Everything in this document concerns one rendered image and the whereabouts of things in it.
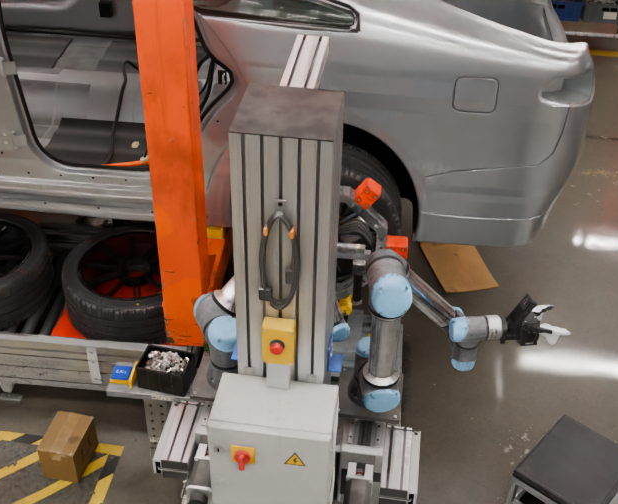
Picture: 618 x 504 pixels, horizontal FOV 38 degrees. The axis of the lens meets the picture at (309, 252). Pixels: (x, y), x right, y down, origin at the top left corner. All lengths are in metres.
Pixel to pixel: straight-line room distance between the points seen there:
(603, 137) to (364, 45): 3.26
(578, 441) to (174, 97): 2.05
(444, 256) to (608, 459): 1.77
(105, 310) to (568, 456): 2.00
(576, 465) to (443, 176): 1.25
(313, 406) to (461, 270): 2.60
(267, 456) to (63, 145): 2.44
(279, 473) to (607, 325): 2.66
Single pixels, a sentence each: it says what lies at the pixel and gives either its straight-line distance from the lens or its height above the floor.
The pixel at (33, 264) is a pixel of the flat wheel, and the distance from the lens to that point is 4.33.
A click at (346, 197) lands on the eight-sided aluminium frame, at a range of 3.56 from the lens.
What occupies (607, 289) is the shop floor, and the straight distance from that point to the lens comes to 5.13.
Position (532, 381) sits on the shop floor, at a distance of 4.49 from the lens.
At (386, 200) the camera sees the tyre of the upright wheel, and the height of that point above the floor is 1.04.
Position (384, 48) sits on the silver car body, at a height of 1.63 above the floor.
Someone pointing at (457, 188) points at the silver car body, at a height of 1.04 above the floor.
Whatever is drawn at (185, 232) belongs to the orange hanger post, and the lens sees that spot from 3.39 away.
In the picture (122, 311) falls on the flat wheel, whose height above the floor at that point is 0.50.
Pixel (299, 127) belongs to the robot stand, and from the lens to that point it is 2.16.
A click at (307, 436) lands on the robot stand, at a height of 1.23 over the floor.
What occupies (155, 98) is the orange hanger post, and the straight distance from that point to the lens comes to 3.11.
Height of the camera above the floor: 3.11
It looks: 38 degrees down
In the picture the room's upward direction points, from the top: 1 degrees clockwise
